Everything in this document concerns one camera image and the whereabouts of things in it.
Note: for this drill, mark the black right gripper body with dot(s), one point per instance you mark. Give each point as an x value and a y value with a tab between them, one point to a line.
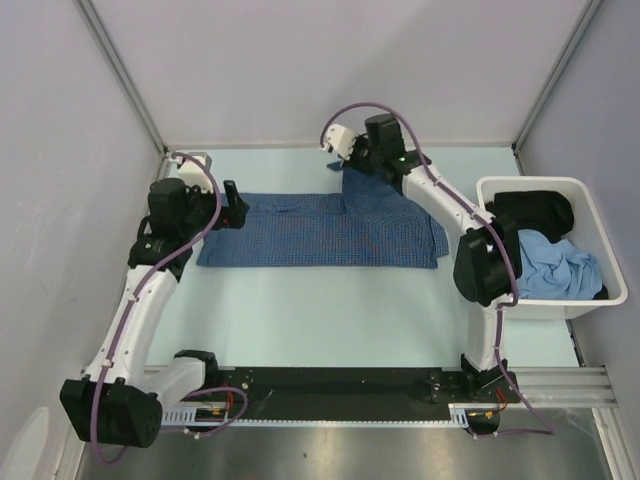
363	157

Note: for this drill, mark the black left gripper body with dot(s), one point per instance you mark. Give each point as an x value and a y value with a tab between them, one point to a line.
203	207

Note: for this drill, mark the blue plaid long sleeve shirt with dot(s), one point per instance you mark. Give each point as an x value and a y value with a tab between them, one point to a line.
367	224

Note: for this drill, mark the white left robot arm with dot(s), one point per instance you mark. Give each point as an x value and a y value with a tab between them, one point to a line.
114	402

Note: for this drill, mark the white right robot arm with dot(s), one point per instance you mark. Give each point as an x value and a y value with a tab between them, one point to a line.
484	246

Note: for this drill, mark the black garment in bin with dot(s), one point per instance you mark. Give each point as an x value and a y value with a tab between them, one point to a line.
537	210

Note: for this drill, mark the light blue garment in bin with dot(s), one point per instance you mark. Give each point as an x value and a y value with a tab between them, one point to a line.
556	271

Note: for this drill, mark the white plastic bin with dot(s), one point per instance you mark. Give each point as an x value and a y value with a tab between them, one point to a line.
588	235

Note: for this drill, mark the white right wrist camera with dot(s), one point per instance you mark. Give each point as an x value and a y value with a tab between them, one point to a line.
339	140

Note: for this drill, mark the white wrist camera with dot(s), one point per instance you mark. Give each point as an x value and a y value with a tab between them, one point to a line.
339	140
193	173

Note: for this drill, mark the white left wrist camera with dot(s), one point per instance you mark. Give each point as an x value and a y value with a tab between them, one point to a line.
193	173

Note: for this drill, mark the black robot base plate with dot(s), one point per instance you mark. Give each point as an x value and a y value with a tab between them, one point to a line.
361	395

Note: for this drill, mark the left aluminium corner post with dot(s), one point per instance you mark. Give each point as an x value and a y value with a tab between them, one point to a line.
111	54

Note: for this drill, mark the aluminium corner post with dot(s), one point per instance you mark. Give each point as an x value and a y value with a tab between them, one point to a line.
111	54
561	64

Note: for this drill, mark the white slotted cable duct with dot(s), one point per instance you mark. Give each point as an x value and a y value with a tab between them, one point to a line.
179	415

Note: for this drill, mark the right aluminium corner post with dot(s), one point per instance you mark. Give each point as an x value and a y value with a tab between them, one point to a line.
561	64

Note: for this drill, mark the aluminium front rail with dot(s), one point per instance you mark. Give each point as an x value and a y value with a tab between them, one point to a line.
565	387

